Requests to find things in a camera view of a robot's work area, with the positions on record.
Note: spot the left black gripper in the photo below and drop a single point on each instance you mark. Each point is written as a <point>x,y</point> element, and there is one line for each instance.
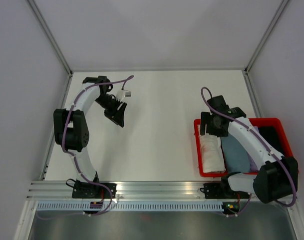
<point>117,117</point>

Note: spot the aluminium mounting rail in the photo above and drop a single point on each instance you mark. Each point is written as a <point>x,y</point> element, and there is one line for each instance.
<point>126,191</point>

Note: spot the lilac rolled t shirt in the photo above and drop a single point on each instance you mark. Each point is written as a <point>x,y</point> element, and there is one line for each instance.
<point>252,167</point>

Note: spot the left aluminium frame post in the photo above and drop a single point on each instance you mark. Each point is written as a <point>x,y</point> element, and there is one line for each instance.
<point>49,35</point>

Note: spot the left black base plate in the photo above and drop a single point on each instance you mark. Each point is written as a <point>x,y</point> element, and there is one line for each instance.
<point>86,190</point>

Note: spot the grey-blue rolled t shirt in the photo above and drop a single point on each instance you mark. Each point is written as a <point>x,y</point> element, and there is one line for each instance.
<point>236,157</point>

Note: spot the right aluminium frame post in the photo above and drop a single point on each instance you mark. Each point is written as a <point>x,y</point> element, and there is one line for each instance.
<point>272,24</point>

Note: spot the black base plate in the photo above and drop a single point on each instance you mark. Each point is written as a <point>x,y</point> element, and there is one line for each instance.
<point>217,190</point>
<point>86,190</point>

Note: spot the aluminium frame post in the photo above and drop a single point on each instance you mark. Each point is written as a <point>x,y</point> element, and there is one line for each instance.
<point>272,24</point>
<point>49,35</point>

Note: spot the black rolled t shirt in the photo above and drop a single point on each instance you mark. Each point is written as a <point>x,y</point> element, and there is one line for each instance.
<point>270,134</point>

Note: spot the white slotted cable duct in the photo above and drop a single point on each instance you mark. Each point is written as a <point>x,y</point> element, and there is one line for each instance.
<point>132,206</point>

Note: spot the white t shirt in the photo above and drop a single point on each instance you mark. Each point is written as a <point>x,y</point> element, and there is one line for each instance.
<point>211,154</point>

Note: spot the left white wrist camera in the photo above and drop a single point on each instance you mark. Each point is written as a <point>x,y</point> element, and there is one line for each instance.
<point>122,94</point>

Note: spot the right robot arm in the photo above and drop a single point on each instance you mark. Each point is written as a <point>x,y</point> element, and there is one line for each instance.
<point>277,177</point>

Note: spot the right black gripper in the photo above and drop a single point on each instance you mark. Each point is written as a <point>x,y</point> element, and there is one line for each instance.
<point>205,118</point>

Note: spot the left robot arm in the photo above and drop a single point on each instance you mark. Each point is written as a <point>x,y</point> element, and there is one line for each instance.
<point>70,126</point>

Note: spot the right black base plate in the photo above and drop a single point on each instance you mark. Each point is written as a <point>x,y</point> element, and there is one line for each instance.
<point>217,190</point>

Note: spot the red plastic bin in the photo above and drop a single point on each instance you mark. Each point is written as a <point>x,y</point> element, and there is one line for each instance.
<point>256,122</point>

